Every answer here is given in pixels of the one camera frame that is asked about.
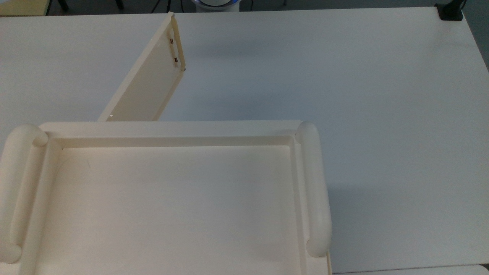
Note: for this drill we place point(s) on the cream cabinet door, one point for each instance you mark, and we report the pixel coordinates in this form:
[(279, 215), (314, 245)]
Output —
[(149, 84)]

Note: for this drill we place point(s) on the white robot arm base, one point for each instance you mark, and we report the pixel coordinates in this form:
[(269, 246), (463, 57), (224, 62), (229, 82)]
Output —
[(216, 4)]

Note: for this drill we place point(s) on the cream plastic cabinet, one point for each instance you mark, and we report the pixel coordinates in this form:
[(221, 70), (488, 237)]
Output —
[(172, 206)]

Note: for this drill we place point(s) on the black tripod legs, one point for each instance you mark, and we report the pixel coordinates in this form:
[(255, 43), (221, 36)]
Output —
[(168, 4)]

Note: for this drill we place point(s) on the black table clamp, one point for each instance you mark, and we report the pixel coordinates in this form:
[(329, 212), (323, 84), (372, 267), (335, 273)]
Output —
[(450, 11)]

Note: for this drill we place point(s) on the yellow wooden table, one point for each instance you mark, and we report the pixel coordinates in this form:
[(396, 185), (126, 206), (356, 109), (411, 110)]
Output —
[(23, 7)]

